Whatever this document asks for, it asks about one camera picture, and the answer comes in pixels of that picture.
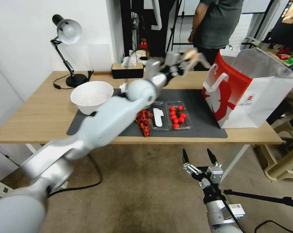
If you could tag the black shelf rack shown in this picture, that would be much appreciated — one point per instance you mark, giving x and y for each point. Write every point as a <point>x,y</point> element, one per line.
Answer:
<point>142,24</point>

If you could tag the crumpled white paper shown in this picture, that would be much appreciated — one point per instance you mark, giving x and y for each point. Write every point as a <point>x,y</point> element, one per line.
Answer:
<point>123,87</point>

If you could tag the white tissue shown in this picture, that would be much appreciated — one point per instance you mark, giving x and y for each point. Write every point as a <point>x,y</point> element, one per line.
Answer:
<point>128,60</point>

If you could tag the beige plastic stool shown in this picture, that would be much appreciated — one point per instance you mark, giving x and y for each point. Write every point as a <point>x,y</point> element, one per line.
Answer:
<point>282,155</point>

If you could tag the red snack packet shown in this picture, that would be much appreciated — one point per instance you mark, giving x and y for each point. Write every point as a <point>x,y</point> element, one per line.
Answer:
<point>283,54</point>

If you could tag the black wood-topped tissue box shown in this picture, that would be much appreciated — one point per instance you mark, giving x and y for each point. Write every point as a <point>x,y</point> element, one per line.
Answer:
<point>128,71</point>

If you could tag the black tripod leg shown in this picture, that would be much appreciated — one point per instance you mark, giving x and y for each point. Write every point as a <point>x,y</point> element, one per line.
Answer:
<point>263,197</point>

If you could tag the clear disposable takeout box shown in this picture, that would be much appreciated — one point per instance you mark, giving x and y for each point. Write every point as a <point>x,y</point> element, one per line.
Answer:
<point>169,127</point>

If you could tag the red and white delivery bag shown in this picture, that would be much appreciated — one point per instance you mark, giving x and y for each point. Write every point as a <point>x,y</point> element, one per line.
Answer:
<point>233,97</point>

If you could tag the red crayfish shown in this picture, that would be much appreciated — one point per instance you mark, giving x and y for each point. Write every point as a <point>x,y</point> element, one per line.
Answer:
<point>143,116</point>
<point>145,129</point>

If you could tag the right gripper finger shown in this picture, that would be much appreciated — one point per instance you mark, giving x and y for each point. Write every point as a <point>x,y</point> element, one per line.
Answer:
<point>185,157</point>
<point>211,156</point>

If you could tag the person's forearm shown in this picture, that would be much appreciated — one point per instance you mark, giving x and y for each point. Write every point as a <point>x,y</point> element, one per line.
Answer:
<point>197,18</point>

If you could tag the large white bowl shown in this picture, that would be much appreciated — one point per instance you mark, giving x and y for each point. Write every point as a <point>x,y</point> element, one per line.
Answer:
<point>91,97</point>

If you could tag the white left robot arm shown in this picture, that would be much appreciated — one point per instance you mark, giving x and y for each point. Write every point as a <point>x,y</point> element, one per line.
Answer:
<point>107,114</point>

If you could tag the white drawer cabinet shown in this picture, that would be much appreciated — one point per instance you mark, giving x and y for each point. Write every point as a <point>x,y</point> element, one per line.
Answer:
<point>1,174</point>

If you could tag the black tripod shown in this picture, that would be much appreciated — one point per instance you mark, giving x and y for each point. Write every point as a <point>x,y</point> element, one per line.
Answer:
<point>176,26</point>

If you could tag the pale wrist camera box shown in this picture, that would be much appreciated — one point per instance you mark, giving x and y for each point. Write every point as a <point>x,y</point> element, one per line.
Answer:
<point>215,174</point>

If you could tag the display screen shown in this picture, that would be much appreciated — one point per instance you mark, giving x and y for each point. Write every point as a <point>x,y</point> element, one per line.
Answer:
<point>292,12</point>

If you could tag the dark grey table mat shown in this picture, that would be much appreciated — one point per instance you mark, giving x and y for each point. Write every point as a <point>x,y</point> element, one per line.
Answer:
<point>199,121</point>

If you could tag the white table leg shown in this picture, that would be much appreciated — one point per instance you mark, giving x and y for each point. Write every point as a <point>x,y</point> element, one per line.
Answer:
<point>33,148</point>
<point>235,162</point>

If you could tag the person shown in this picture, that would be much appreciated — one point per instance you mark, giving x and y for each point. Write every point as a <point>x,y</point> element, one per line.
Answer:
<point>216,21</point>

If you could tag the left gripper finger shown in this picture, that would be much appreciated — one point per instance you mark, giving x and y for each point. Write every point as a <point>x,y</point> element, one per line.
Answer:
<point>184,72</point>
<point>190,63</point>

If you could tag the white and black desk lamp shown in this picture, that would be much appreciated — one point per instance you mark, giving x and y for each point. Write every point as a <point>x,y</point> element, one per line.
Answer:
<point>69,31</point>

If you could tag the orange and white crayfish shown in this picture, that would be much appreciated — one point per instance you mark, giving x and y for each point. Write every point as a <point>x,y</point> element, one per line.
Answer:
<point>194,55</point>

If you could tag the red cherry tomato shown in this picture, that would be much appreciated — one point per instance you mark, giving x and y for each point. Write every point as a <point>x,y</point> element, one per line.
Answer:
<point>172,113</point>
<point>176,121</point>
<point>183,115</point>
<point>173,117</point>
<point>171,109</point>
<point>181,119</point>
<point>180,107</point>
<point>176,126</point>

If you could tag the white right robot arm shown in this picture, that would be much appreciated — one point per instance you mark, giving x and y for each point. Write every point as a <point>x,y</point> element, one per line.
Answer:
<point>220,218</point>

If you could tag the red toy figure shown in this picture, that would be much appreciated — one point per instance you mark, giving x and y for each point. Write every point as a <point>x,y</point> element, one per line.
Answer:
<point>143,44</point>

